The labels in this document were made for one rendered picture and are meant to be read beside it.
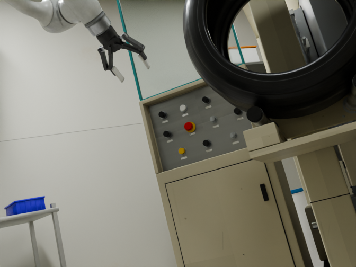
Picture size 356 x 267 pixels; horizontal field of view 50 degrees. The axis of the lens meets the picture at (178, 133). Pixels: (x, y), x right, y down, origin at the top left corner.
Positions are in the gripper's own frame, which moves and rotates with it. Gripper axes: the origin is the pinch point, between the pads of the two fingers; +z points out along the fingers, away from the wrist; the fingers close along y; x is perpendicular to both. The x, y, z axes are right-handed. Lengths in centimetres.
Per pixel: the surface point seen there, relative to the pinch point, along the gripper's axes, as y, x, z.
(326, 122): -61, 22, 39
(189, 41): -36.8, 25.9, -9.9
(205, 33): -43, 28, -10
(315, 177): -51, 33, 52
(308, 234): 27, -130, 293
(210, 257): 6, 35, 79
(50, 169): 227, -127, 97
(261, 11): -53, -13, 7
